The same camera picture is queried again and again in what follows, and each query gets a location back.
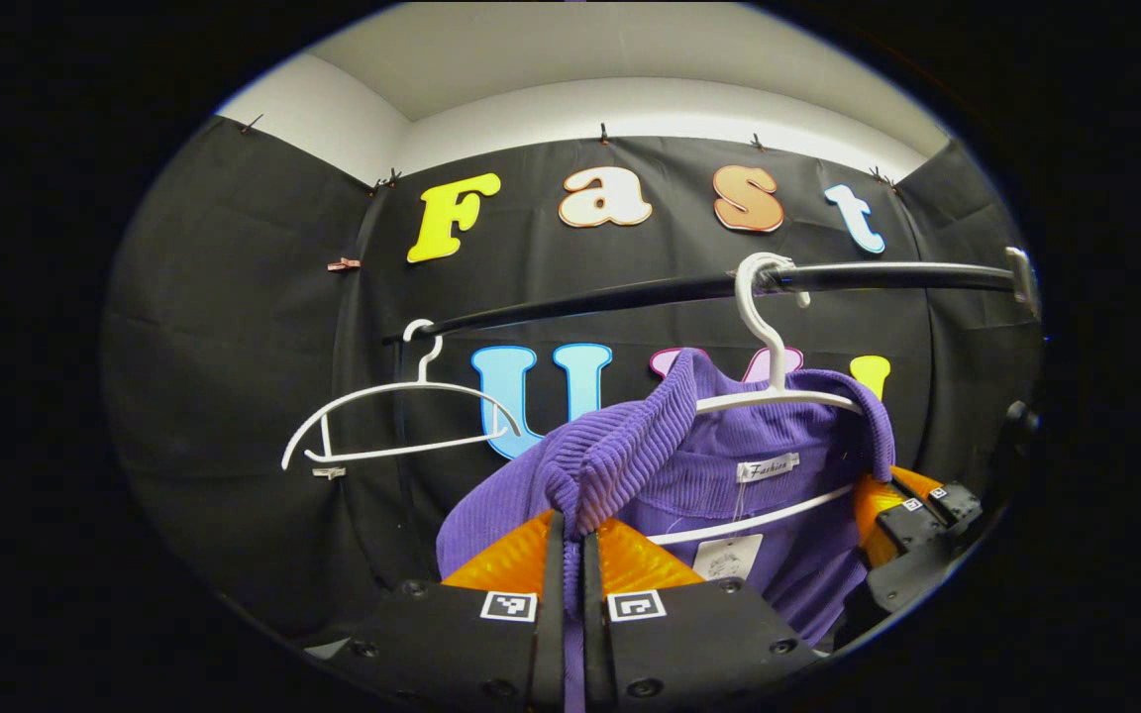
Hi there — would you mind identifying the black clothes rack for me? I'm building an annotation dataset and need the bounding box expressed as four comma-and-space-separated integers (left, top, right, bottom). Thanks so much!
380, 246, 1039, 346

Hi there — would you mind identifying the purple corduroy shirt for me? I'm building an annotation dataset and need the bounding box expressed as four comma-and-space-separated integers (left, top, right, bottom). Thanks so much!
435, 347, 896, 713

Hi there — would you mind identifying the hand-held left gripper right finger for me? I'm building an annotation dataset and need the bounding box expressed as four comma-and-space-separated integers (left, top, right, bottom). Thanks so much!
580, 515, 819, 713

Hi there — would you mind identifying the black backdrop cloth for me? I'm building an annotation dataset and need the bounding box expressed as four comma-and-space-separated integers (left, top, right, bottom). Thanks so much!
100, 114, 1045, 645

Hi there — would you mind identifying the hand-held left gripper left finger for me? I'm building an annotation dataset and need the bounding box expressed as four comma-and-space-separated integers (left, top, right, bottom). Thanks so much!
328, 510, 569, 713

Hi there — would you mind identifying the white plastic clothes hanger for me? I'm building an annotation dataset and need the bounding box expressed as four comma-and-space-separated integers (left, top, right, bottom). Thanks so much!
644, 252, 865, 548
280, 319, 524, 472

